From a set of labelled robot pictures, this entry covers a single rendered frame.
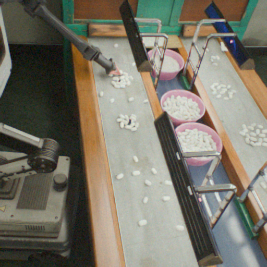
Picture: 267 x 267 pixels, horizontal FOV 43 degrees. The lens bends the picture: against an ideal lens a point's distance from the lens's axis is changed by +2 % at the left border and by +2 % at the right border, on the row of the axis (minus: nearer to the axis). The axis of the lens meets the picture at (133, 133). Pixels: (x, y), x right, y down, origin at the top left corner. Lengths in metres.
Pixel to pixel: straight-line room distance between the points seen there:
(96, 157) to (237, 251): 0.76
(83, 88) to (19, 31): 1.60
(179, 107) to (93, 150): 0.63
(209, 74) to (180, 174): 1.22
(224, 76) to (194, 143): 0.67
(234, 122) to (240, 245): 0.73
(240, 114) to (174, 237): 0.93
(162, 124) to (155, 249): 0.51
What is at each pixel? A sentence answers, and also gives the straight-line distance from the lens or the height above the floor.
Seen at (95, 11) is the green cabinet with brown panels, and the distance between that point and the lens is 2.39.
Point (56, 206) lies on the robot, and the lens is 1.82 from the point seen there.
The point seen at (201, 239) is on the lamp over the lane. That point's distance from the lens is 1.12.
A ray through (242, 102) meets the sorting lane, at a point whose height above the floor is 0.74.
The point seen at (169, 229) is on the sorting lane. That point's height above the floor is 0.74.
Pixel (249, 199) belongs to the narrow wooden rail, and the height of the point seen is 0.76.
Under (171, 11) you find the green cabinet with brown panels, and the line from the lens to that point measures 2.49.
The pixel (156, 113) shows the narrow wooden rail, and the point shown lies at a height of 0.76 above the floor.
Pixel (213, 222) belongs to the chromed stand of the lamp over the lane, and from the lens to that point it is 1.44.
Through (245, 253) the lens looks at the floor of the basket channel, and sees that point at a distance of 1.65.
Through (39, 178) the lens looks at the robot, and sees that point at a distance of 1.92.
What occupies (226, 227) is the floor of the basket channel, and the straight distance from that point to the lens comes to 1.67.
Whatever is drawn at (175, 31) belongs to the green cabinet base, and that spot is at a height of 0.80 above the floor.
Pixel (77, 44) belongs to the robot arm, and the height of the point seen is 0.97.
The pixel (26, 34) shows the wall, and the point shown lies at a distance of 3.48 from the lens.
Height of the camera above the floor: 2.05
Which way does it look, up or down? 47 degrees down
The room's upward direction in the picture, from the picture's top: 11 degrees clockwise
